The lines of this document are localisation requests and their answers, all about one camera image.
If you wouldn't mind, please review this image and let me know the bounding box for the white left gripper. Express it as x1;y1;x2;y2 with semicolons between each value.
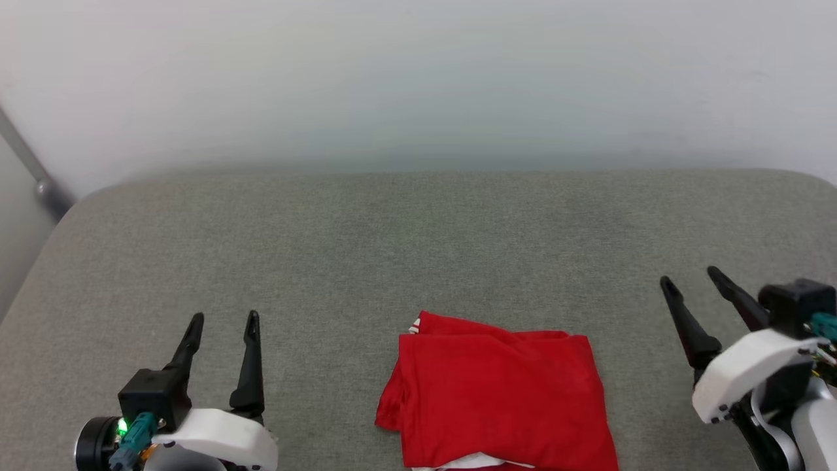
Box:
154;311;279;471

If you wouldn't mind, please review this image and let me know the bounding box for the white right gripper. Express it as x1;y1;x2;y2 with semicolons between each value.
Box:
660;266;822;425

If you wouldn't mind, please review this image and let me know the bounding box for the red sports garment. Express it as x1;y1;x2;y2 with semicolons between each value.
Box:
375;311;619;471

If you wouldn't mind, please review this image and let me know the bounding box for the grey fabric sofa seat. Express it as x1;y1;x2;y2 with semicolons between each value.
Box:
0;169;837;471

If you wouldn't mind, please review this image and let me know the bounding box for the grey metal pole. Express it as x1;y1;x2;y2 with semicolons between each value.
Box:
0;108;74;220

